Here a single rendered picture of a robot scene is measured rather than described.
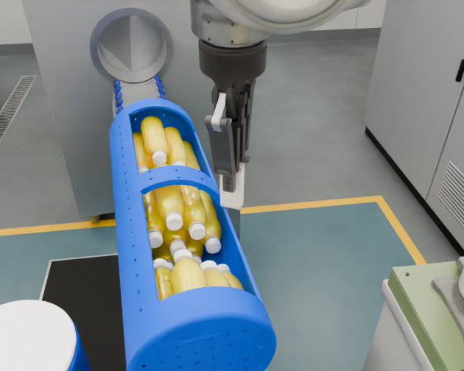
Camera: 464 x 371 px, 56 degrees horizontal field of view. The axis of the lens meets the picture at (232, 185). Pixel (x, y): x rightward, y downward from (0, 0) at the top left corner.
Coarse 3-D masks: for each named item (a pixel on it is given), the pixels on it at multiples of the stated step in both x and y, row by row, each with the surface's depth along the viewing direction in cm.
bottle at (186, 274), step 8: (184, 256) 92; (176, 264) 90; (184, 264) 89; (192, 264) 89; (176, 272) 88; (184, 272) 87; (192, 272) 87; (200, 272) 88; (176, 280) 86; (184, 280) 85; (192, 280) 85; (200, 280) 86; (176, 288) 85; (184, 288) 84; (192, 288) 84
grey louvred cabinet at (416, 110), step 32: (416, 0) 272; (448, 0) 241; (384, 32) 315; (416, 32) 275; (448, 32) 243; (384, 64) 319; (416, 64) 278; (448, 64) 246; (384, 96) 323; (416, 96) 281; (448, 96) 248; (384, 128) 327; (416, 128) 284; (448, 128) 251; (416, 160) 287; (448, 160) 253; (416, 192) 298; (448, 192) 255; (448, 224) 258
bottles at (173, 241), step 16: (192, 160) 139; (208, 208) 120; (208, 224) 114; (176, 240) 110; (192, 240) 117; (208, 240) 112; (160, 256) 114; (192, 256) 115; (224, 272) 103; (240, 288) 98
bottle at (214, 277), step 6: (204, 270) 96; (210, 270) 95; (216, 270) 95; (210, 276) 92; (216, 276) 92; (222, 276) 93; (210, 282) 91; (216, 282) 91; (222, 282) 91; (228, 282) 93
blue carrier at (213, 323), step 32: (128, 128) 130; (192, 128) 145; (128, 160) 117; (128, 192) 108; (128, 224) 100; (224, 224) 117; (128, 256) 93; (224, 256) 114; (128, 288) 87; (224, 288) 80; (256, 288) 93; (128, 320) 82; (160, 320) 75; (192, 320) 74; (224, 320) 76; (256, 320) 78; (128, 352) 79; (160, 352) 76; (192, 352) 79; (224, 352) 81; (256, 352) 84
